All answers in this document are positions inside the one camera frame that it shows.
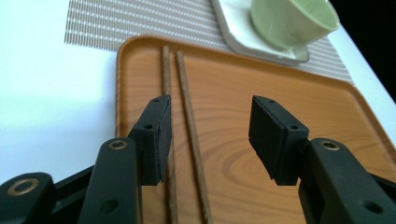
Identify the green bowl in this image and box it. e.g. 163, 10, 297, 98
249, 0, 341, 52

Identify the striped placemat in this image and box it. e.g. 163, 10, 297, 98
64, 0, 355, 86

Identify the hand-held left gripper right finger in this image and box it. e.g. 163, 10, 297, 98
247, 94, 396, 224

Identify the orange wood-grain tray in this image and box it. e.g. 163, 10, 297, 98
115, 35, 396, 224

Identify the brown chopstick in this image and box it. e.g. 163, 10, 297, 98
175, 50, 215, 224
160, 45, 179, 224

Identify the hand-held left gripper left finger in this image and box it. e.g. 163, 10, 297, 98
78, 94, 173, 224

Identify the white square plate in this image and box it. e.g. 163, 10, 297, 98
209, 0, 311, 67

